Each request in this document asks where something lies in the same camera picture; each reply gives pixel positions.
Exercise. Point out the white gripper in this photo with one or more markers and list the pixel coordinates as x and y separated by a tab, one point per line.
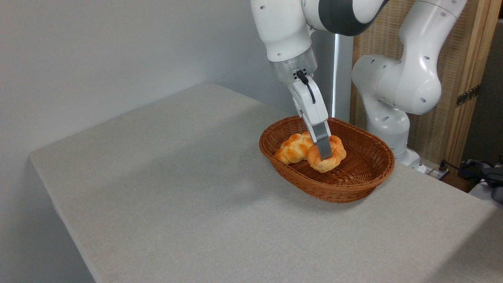
312	108

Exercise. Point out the round braided bread roll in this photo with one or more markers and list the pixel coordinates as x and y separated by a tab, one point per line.
336	157

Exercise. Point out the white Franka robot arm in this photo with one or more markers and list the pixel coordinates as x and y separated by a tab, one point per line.
283	27

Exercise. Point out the long braided bread loaf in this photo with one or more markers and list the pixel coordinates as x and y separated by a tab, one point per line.
292	149

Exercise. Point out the brown wicker basket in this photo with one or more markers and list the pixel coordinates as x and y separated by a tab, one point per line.
361	177

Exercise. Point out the white vertical pole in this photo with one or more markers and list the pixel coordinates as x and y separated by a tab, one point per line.
337	78

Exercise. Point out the black metal screen hinge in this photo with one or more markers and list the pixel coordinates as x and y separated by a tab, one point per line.
467	95

